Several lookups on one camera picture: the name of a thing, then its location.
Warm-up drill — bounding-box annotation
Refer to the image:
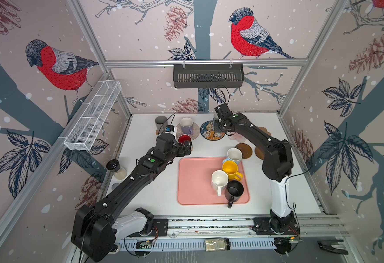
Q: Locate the light blue mug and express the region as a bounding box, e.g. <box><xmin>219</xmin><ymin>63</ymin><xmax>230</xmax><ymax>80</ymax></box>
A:
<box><xmin>213</xmin><ymin>113</ymin><xmax>225</xmax><ymax>133</ymax></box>

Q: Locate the pink flower coaster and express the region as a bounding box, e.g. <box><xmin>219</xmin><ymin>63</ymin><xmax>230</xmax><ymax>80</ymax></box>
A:
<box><xmin>227</xmin><ymin>133</ymin><xmax>246</xmax><ymax>143</ymax></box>

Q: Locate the red interior white mug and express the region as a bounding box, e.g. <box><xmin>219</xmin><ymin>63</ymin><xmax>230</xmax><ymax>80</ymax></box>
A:
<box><xmin>178</xmin><ymin>134</ymin><xmax>192</xmax><ymax>143</ymax></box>

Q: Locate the grey mug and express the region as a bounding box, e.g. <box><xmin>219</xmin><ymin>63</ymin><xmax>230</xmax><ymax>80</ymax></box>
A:
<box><xmin>155</xmin><ymin>116</ymin><xmax>167</xmax><ymax>130</ymax></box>

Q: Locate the blue cartoon round coaster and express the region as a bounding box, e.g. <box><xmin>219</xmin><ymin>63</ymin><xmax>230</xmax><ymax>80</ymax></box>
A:
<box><xmin>200</xmin><ymin>121</ymin><xmax>225</xmax><ymax>141</ymax></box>

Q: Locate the white blue mug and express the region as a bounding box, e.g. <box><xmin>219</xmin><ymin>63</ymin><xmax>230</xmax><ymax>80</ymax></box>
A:
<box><xmin>222</xmin><ymin>148</ymin><xmax>242</xmax><ymax>164</ymax></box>

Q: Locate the lavender mug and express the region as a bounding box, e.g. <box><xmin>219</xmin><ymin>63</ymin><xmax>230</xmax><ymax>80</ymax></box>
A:
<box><xmin>180</xmin><ymin>117</ymin><xmax>194</xmax><ymax>135</ymax></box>

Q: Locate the cork flower coaster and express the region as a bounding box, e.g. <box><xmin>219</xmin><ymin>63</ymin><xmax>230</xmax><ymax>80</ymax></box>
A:
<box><xmin>259</xmin><ymin>127</ymin><xmax>271</xmax><ymax>136</ymax></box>

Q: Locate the pink bunny round coaster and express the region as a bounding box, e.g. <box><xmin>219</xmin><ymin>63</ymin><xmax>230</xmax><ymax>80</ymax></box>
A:
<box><xmin>176</xmin><ymin>123</ymin><xmax>200</xmax><ymax>140</ymax></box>

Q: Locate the brown round wooden coaster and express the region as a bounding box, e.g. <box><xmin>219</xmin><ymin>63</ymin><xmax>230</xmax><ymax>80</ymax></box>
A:
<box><xmin>255</xmin><ymin>148</ymin><xmax>265</xmax><ymax>160</ymax></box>

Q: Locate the yellow mug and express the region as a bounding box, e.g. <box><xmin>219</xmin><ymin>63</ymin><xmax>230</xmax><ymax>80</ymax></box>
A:
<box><xmin>222</xmin><ymin>161</ymin><xmax>243</xmax><ymax>181</ymax></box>

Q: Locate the pink serving tray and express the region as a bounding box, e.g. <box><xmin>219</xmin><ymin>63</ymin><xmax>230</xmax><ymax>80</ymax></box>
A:
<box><xmin>177</xmin><ymin>157</ymin><xmax>251</xmax><ymax>206</ymax></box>

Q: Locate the black mug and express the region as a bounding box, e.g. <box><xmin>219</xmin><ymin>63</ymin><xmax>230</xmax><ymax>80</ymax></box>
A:
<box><xmin>224</xmin><ymin>180</ymin><xmax>244</xmax><ymax>209</ymax></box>

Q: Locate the dark glossy round coaster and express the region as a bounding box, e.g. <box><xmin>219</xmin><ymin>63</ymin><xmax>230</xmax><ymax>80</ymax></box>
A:
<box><xmin>235</xmin><ymin>143</ymin><xmax>253</xmax><ymax>160</ymax></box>

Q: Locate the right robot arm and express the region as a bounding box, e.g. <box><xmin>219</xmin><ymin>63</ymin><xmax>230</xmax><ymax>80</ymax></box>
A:
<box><xmin>215</xmin><ymin>104</ymin><xmax>295</xmax><ymax>234</ymax></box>

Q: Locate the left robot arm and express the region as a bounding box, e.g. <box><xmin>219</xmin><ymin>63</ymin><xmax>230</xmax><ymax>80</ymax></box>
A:
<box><xmin>71</xmin><ymin>133</ymin><xmax>192</xmax><ymax>263</ymax></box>

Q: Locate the black lid spice jar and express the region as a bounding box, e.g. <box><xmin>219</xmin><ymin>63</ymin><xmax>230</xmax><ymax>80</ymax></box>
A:
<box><xmin>106</xmin><ymin>159</ymin><xmax>127</xmax><ymax>180</ymax></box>

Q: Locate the silver lid spice jar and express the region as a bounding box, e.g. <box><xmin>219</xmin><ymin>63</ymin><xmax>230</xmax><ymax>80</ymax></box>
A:
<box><xmin>111</xmin><ymin>183</ymin><xmax>119</xmax><ymax>191</ymax></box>

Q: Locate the taped small box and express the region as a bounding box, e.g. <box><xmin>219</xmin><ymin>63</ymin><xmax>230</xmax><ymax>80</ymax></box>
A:
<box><xmin>205</xmin><ymin>238</ymin><xmax>230</xmax><ymax>252</ymax></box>

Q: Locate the black clamp tool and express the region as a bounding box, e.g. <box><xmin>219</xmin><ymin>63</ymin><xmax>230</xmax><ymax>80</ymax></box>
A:
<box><xmin>317</xmin><ymin>240</ymin><xmax>349</xmax><ymax>255</ymax></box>

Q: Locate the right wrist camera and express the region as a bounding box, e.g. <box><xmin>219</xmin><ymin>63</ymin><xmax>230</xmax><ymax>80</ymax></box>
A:
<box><xmin>215</xmin><ymin>104</ymin><xmax>233</xmax><ymax>119</ymax></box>

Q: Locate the black wall basket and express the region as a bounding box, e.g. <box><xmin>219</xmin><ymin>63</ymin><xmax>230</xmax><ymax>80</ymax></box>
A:
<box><xmin>173</xmin><ymin>64</ymin><xmax>244</xmax><ymax>89</ymax></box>

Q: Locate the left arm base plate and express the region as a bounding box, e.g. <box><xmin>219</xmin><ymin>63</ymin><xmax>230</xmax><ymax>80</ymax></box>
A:
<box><xmin>146</xmin><ymin>219</ymin><xmax>169</xmax><ymax>237</ymax></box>

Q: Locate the white wire basket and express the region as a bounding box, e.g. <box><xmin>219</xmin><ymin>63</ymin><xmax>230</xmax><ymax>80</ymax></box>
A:
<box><xmin>64</xmin><ymin>80</ymin><xmax>121</xmax><ymax>151</ymax></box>

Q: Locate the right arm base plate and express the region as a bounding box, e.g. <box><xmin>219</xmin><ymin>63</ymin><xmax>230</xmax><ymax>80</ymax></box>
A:
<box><xmin>251</xmin><ymin>217</ymin><xmax>301</xmax><ymax>236</ymax></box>

